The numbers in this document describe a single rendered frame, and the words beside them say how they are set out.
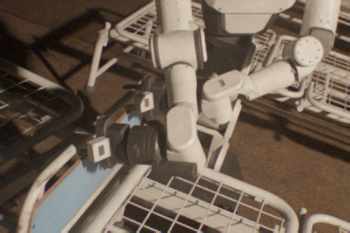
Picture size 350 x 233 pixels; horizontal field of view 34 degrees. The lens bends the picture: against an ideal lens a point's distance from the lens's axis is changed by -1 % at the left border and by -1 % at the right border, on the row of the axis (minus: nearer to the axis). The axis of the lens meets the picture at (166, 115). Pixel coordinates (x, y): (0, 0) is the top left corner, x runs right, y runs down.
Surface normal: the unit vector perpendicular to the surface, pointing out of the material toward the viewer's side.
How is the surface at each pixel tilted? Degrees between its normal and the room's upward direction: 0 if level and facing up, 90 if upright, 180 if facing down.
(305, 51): 64
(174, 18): 54
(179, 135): 40
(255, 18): 117
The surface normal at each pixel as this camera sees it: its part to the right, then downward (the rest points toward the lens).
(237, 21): 0.08, 0.84
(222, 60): -0.36, 0.76
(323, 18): 0.04, 0.04
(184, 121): -0.24, -0.53
